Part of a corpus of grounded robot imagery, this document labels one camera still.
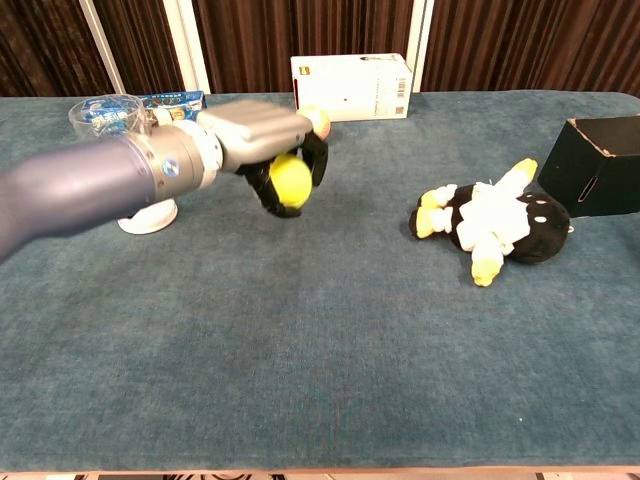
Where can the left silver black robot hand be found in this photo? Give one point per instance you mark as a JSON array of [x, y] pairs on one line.
[[255, 132]]

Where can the yellow-green tennis ball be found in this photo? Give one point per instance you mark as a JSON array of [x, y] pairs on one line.
[[290, 180]]

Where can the left blue silver robot arm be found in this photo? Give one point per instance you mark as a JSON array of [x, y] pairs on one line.
[[100, 180]]

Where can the pale pink ball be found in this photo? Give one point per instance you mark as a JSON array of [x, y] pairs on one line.
[[318, 121]]

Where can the clear plastic cylinder container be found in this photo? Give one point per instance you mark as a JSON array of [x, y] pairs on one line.
[[107, 117]]

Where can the blue cookie package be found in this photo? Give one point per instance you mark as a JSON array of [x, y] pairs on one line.
[[175, 105]]

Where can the white cardboard box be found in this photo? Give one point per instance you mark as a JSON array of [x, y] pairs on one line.
[[350, 90]]

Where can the teal table cloth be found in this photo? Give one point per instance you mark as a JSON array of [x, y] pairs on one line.
[[320, 325]]

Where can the black white penguin plush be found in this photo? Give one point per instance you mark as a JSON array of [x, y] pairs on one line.
[[500, 222]]

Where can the black cardboard box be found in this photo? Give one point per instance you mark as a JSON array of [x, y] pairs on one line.
[[590, 180]]

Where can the white vertical post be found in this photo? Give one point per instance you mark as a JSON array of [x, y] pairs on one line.
[[186, 45], [101, 45], [419, 40]]

